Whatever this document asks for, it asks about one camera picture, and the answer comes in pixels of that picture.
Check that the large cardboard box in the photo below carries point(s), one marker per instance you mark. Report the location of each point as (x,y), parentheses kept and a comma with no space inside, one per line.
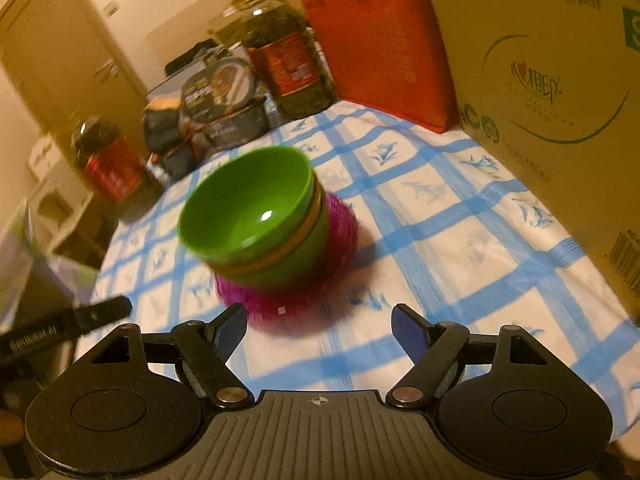
(551,88)

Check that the red tote bag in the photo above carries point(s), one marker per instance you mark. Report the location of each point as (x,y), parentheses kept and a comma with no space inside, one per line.
(387,55)

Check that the patterned cloth on chair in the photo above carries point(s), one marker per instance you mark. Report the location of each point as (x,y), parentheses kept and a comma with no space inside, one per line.
(35,282)

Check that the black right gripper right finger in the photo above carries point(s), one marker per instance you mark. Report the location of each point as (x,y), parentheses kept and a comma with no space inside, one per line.
(434,350)

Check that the oval instant rice box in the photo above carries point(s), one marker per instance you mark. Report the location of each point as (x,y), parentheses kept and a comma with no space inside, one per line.
(218,90)

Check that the green plastic bowl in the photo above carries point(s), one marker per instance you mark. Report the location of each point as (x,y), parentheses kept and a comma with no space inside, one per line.
(248,205)
(296,266)

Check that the lower black instant food box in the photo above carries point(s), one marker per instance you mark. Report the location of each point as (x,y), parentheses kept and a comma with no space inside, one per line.
(236,129)

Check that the person's hand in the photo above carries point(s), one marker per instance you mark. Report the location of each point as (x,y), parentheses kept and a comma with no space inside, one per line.
(11,428)

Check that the tilted black instant cup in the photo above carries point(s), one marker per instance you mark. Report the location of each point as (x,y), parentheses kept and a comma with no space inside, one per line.
(160,122)

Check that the blue white checked tablecloth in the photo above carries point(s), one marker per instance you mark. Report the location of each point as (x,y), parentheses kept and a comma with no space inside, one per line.
(448,230)

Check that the pink glass plates stack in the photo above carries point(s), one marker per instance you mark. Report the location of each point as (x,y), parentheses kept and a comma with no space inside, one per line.
(267,309)

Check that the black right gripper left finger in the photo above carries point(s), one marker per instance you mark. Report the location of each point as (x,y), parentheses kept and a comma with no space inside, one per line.
(204,350)

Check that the black instant bowl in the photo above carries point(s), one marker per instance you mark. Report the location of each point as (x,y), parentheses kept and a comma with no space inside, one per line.
(178,162)

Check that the large oil bottle red label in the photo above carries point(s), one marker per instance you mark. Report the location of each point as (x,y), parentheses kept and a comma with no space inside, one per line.
(114,169)

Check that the wooden door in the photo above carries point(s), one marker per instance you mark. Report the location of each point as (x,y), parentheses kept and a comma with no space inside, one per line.
(66,66)

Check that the white wooden chair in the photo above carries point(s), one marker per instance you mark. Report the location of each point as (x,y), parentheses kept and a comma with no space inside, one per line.
(70,220)

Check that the orange plastic bowl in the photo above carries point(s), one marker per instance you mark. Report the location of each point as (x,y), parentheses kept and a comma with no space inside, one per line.
(282,250)

